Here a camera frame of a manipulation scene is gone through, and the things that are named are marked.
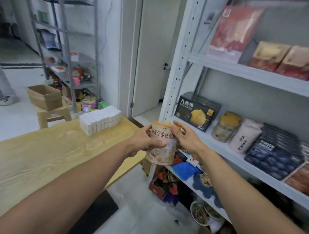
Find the person's right hand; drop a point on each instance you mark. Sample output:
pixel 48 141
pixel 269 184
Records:
pixel 190 142

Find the person's left hand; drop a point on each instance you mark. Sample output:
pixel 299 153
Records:
pixel 138 143

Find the person's right thumb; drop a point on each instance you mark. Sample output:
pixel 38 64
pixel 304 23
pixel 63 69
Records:
pixel 180 138

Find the person's left thumb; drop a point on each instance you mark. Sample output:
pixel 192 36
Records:
pixel 158 143

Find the beige can with yellow lid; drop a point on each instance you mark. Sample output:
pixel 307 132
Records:
pixel 162 151

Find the person's right forearm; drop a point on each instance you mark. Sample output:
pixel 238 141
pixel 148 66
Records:
pixel 239 197

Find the person's left forearm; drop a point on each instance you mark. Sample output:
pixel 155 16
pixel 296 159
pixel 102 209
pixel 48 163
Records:
pixel 62 190

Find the black box with yellow print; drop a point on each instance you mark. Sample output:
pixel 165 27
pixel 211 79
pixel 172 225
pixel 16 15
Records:
pixel 195 111

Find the blue packet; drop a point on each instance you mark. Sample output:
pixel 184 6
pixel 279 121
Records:
pixel 184 170

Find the dark red printed packet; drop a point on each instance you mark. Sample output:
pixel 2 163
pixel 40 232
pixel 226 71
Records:
pixel 164 184

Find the clear jar with yellow lid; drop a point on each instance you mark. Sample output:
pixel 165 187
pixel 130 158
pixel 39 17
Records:
pixel 225 127

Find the row of white boxes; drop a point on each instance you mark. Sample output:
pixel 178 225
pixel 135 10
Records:
pixel 100 119

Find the white and pink pouch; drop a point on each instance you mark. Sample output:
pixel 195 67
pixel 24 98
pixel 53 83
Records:
pixel 245 136

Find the clear tub of nuts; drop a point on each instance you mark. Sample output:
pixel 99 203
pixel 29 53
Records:
pixel 199 213

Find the white metal shelf rack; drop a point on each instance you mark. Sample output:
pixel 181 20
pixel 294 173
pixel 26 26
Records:
pixel 241 74

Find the white door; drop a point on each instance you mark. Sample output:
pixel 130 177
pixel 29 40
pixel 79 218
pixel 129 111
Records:
pixel 154 53

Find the black floor mat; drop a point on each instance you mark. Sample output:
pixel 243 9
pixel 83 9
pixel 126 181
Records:
pixel 94 214

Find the stack of dark blue boxes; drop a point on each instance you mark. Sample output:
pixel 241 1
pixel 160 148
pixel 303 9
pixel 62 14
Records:
pixel 275 154

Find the beige plastic stool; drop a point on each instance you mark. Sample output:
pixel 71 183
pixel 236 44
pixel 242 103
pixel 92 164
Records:
pixel 55 113

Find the beige and red packet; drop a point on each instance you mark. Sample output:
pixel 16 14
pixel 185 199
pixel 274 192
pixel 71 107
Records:
pixel 268 56
pixel 294 64

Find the brown cardboard box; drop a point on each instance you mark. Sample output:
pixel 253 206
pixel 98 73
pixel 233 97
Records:
pixel 44 97

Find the large red snack packet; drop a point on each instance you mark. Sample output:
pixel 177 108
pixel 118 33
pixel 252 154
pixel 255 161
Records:
pixel 235 29

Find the brown red box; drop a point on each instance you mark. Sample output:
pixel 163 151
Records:
pixel 299 179

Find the grey metal shelf rack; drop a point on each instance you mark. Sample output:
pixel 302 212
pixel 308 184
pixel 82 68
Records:
pixel 66 48

